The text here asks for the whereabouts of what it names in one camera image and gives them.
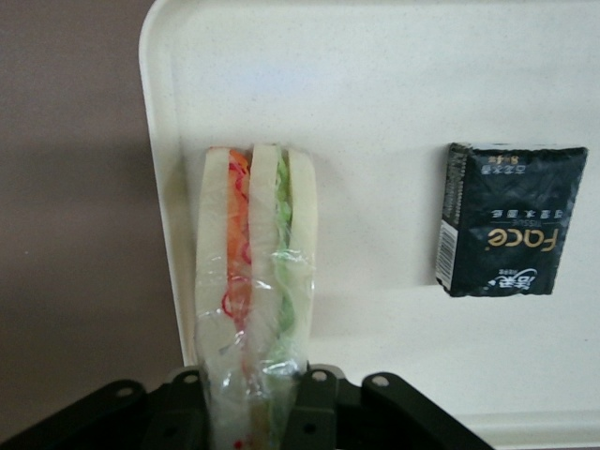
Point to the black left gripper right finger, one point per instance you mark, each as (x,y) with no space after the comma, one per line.
(356,417)

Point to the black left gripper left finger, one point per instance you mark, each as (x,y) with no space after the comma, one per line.
(140,417)

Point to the plastic-wrapped triangle sandwich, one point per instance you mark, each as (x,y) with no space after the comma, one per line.
(262,211)

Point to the cream plastic tray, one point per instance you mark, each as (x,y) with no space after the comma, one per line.
(375,94)

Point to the black tissue pack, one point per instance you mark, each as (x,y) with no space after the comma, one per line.
(511,225)

